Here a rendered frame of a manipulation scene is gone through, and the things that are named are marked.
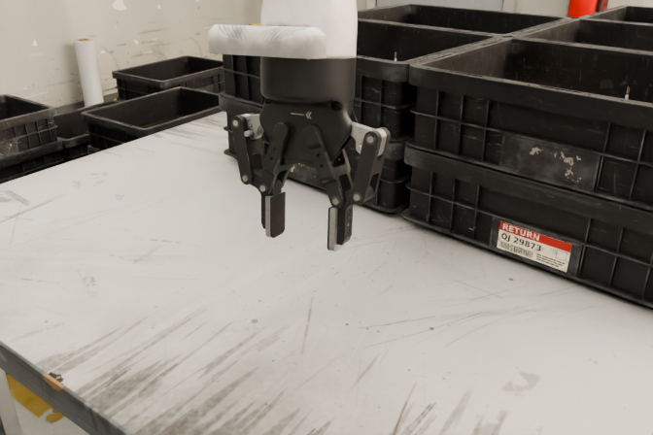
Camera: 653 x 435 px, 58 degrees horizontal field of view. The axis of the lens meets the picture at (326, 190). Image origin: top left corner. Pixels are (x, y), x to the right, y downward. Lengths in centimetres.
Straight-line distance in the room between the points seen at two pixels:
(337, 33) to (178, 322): 37
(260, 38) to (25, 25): 348
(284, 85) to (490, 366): 34
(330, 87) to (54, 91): 358
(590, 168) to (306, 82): 37
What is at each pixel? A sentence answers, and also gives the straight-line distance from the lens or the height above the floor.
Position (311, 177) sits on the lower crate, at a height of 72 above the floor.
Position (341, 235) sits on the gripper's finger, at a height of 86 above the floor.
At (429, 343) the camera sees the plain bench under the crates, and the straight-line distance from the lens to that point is 63.
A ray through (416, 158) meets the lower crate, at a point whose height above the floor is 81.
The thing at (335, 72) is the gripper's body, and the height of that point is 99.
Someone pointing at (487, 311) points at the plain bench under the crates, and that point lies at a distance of 69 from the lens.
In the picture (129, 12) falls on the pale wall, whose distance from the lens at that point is 424.
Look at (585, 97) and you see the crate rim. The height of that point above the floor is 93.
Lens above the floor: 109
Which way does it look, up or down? 24 degrees down
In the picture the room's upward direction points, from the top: straight up
